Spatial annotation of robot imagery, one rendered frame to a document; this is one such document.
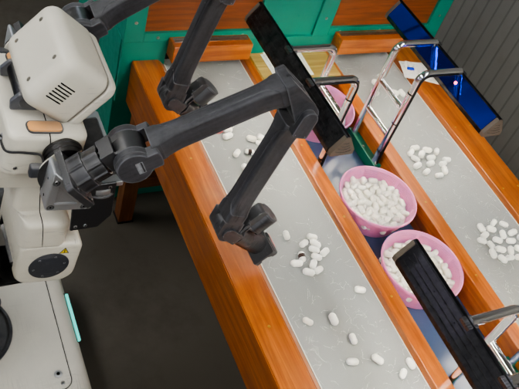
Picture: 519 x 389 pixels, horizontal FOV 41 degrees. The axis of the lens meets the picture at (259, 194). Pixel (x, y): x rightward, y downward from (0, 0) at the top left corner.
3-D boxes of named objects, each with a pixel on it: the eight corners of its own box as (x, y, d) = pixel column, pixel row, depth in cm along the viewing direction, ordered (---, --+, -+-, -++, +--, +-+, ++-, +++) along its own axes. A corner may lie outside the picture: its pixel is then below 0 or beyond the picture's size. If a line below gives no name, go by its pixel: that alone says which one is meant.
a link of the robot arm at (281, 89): (295, 50, 149) (313, 78, 143) (304, 95, 160) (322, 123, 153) (100, 133, 146) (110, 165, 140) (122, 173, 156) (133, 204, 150)
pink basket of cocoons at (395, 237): (397, 326, 206) (410, 309, 199) (355, 255, 220) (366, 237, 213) (465, 308, 217) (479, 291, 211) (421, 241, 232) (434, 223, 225)
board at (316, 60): (263, 82, 252) (264, 79, 251) (248, 55, 260) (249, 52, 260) (340, 76, 267) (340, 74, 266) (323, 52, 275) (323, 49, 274)
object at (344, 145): (328, 157, 192) (337, 138, 187) (243, 19, 226) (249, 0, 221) (352, 154, 195) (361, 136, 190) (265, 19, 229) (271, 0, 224)
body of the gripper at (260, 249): (262, 224, 190) (248, 215, 184) (276, 253, 184) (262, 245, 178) (243, 237, 191) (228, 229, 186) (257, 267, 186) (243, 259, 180)
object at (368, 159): (370, 174, 248) (423, 76, 216) (344, 134, 259) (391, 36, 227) (412, 167, 256) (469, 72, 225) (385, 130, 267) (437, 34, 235)
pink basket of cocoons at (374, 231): (374, 258, 221) (385, 240, 215) (314, 204, 231) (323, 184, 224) (419, 223, 238) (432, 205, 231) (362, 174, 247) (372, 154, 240)
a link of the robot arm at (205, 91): (157, 86, 197) (165, 105, 192) (186, 59, 195) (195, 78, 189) (183, 106, 206) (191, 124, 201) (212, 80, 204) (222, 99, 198)
